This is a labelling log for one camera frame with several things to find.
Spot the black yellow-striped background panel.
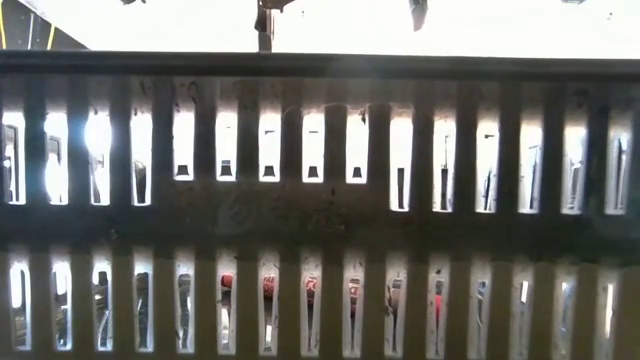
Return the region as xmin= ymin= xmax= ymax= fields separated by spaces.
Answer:
xmin=0 ymin=0 xmax=90 ymax=51

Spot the black slotted plastic basket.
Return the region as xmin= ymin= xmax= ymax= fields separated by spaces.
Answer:
xmin=0 ymin=48 xmax=640 ymax=360

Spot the red crayon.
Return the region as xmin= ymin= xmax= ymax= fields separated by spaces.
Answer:
xmin=219 ymin=272 xmax=445 ymax=327

